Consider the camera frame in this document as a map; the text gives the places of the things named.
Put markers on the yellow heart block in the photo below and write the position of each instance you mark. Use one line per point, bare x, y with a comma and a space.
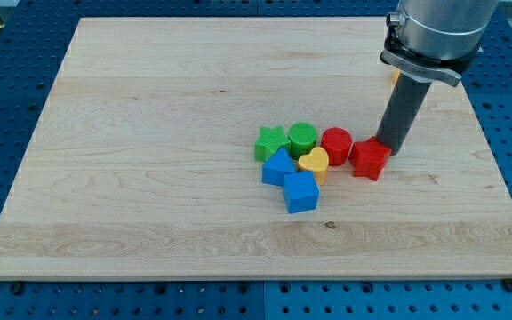
317, 162

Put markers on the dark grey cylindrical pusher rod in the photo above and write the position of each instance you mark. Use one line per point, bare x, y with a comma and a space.
401, 110

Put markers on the red star block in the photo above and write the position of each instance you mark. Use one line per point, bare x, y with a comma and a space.
368, 158

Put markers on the blue cube block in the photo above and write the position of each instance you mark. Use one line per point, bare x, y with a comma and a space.
301, 192

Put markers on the green star block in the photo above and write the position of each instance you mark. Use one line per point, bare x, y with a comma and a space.
269, 141

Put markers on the green cylinder block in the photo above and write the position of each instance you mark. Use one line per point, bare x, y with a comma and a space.
303, 137

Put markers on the light wooden board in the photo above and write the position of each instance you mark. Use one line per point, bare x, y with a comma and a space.
141, 166

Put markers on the blue triangle block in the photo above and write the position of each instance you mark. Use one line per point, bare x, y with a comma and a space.
277, 167

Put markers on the red cylinder block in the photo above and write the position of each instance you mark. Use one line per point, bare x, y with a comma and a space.
337, 143

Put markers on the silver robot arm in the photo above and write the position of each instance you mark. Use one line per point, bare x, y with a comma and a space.
427, 41

